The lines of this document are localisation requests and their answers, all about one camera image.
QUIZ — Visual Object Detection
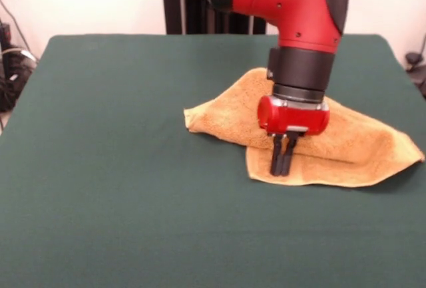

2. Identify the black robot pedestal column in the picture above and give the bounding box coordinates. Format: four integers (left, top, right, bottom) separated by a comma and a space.
156, 0, 268, 35

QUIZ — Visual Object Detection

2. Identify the black floor device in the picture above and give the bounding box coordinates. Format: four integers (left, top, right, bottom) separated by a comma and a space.
405, 33, 426, 99

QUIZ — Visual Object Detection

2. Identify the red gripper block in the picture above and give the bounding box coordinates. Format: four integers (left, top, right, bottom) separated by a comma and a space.
257, 94, 331, 176

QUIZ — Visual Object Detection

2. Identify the dark green table cloth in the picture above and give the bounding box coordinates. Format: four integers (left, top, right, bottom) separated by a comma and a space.
0, 33, 426, 288

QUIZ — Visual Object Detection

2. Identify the black cable bundle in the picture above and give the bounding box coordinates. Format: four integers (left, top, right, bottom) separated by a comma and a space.
0, 0, 38, 113

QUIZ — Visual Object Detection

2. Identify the orange terry towel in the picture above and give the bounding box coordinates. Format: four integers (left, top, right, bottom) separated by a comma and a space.
183, 67, 426, 189

